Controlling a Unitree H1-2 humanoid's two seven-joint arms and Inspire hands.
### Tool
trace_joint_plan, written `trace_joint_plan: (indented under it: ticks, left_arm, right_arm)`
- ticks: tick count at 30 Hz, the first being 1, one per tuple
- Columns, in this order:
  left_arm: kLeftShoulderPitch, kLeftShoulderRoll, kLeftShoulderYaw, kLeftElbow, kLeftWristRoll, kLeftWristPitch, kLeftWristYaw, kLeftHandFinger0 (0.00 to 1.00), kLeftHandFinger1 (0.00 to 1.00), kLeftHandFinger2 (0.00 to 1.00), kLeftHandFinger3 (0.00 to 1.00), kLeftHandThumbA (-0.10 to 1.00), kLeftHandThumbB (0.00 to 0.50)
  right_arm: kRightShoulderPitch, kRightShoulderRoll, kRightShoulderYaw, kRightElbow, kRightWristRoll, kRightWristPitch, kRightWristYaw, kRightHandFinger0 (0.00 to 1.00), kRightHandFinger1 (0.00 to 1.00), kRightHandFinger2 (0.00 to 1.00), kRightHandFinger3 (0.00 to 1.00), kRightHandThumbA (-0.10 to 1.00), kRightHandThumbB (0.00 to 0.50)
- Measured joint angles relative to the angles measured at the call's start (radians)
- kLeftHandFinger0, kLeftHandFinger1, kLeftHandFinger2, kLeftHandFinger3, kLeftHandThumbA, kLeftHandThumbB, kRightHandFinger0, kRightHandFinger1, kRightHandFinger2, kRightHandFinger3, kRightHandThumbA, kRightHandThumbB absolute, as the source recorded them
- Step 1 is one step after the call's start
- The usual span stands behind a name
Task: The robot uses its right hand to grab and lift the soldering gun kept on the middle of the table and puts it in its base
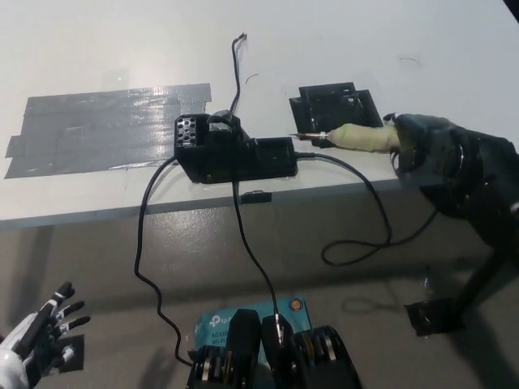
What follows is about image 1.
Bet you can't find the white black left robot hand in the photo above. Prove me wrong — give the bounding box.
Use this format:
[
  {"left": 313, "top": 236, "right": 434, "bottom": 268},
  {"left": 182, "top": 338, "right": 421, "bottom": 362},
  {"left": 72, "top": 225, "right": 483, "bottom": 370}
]
[{"left": 0, "top": 281, "right": 91, "bottom": 389}]

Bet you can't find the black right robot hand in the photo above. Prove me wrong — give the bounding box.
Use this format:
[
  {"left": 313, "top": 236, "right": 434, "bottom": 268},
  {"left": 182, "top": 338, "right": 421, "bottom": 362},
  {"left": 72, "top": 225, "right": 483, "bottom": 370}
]
[{"left": 383, "top": 112, "right": 468, "bottom": 180}]

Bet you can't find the soldering iron with taped handle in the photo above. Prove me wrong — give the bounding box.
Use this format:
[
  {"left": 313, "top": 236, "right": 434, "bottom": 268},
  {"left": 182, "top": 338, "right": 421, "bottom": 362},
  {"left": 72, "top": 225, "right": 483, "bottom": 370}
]
[{"left": 288, "top": 123, "right": 401, "bottom": 155}]

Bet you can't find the black robot torso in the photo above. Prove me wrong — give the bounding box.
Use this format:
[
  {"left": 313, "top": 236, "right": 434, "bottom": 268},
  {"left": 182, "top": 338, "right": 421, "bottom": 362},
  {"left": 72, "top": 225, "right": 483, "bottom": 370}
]
[{"left": 187, "top": 308, "right": 364, "bottom": 389}]

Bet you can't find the black square tray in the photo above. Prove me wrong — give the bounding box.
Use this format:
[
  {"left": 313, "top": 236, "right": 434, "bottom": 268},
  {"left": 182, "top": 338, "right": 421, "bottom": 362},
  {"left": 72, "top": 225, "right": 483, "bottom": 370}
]
[{"left": 288, "top": 81, "right": 384, "bottom": 137}]

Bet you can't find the black stand leg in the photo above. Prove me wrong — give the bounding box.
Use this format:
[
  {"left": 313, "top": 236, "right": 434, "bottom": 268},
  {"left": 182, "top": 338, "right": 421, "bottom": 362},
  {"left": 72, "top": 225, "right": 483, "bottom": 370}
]
[{"left": 457, "top": 242, "right": 519, "bottom": 321}]

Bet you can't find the teal tp-link box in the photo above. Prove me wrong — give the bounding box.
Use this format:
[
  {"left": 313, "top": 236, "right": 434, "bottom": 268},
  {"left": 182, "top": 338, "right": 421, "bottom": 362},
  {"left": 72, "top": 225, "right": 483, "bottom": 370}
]
[{"left": 193, "top": 298, "right": 313, "bottom": 361}]

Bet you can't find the black floor tape under stand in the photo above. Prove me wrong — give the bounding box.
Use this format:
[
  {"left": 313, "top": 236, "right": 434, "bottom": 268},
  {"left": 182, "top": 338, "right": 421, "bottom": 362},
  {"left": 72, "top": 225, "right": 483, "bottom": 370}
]
[{"left": 405, "top": 297, "right": 466, "bottom": 337}]

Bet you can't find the small black tape strip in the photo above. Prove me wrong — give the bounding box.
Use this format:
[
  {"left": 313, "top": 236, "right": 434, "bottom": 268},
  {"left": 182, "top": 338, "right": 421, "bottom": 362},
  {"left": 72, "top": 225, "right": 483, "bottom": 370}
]
[{"left": 242, "top": 190, "right": 272, "bottom": 205}]

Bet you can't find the black fixture block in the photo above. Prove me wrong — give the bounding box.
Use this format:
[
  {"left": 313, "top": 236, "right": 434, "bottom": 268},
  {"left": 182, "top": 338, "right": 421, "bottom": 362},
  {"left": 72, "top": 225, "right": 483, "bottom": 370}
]
[{"left": 174, "top": 109, "right": 299, "bottom": 186}]

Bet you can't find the black soldering iron cable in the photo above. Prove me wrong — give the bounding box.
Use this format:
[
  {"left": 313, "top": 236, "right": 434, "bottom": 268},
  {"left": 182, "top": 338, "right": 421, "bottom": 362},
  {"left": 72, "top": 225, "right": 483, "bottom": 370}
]
[{"left": 294, "top": 152, "right": 441, "bottom": 267}]

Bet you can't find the thick black power cable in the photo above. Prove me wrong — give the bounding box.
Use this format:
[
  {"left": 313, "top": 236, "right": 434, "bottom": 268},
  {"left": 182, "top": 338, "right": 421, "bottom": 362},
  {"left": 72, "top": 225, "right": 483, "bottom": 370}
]
[{"left": 133, "top": 157, "right": 195, "bottom": 365}]

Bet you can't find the thin black wire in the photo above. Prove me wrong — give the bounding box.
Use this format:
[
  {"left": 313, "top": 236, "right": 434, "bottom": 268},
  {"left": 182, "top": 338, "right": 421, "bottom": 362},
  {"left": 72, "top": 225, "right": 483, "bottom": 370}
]
[{"left": 230, "top": 33, "right": 283, "bottom": 325}]

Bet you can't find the grey duct tape patch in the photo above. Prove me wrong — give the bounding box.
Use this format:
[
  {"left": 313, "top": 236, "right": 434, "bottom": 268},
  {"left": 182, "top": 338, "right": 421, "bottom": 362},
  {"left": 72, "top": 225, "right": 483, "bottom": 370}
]
[{"left": 2, "top": 83, "right": 213, "bottom": 182}]

